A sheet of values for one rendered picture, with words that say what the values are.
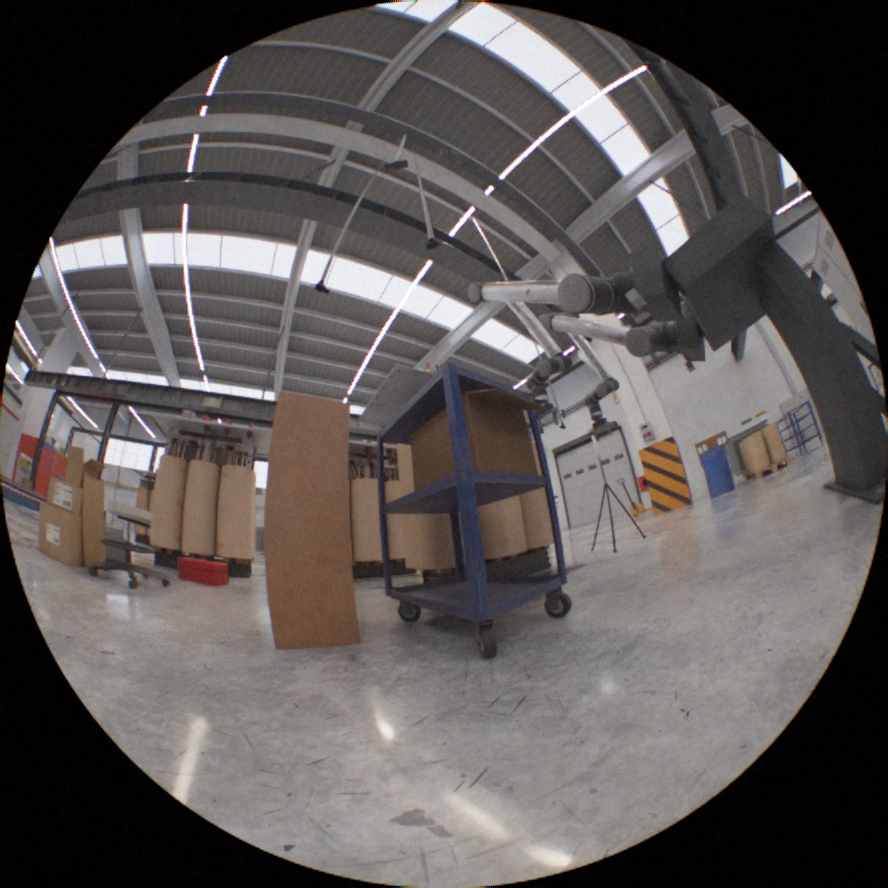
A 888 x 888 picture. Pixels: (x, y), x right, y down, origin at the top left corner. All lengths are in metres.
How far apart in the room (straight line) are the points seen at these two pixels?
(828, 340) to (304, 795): 1.84
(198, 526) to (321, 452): 2.23
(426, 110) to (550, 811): 10.11
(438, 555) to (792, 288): 2.26
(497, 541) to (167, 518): 3.06
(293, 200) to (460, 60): 7.25
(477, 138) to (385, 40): 4.60
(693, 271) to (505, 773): 1.60
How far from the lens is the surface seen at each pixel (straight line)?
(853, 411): 1.50
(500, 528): 1.79
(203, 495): 3.06
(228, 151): 11.18
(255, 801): 0.47
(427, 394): 0.98
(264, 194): 4.94
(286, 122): 8.54
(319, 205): 4.73
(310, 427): 1.03
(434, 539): 1.51
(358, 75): 10.06
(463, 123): 9.86
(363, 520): 3.03
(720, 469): 5.78
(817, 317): 1.56
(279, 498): 0.95
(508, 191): 6.97
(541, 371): 1.71
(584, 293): 1.30
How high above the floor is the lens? 0.35
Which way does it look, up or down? 21 degrees up
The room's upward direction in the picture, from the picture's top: 7 degrees counter-clockwise
